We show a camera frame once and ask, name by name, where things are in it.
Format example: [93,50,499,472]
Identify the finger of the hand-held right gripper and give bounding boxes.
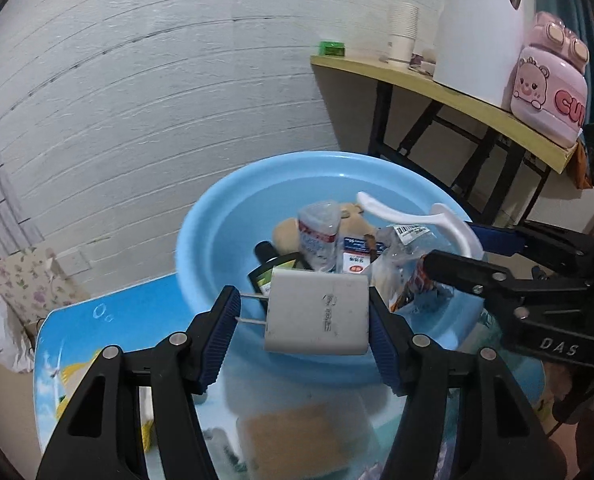
[422,251,593,321]
[470,220,594,273]

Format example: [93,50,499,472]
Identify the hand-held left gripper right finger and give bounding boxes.
[368,285,550,480]

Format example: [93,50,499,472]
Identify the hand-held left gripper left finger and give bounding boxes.
[36,285,242,480]

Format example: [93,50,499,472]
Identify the white curved plastic piece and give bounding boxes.
[357,191,485,261]

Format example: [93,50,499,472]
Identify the clear labelled plastic packet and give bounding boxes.
[372,224,460,312]

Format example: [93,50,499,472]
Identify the dark green printed packet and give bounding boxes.
[248,241,314,295]

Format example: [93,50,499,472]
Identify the white wall charger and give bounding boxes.
[238,267,370,356]

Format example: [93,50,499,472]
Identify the blue plastic basin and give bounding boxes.
[176,151,483,388]

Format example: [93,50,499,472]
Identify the clear glass bottle silver lid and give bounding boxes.
[297,201,344,275]

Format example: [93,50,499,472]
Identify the clear plastic storage box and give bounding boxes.
[227,390,378,480]

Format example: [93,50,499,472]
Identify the blue printed desktop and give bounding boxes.
[33,272,548,480]

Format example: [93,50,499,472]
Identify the small blue white carton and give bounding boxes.
[338,235,385,277]

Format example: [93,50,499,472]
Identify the orange cloth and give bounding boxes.
[572,137,594,191]

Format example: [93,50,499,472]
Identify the brown plush toy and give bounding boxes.
[272,202,378,256]

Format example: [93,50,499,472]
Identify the wooden side desk black legs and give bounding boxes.
[309,54,578,233]

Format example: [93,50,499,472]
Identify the pink bear lunch box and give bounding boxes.
[510,11,590,150]

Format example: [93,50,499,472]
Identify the small dark container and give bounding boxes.
[409,51,438,78]

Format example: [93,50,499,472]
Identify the white electric kettle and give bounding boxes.
[433,0,527,111]

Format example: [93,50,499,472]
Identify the white plastic bag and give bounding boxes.
[0,294,36,373]

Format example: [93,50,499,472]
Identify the stack of paper cups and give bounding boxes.
[381,2,422,68]

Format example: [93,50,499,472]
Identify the white wall socket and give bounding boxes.
[54,249,90,277]

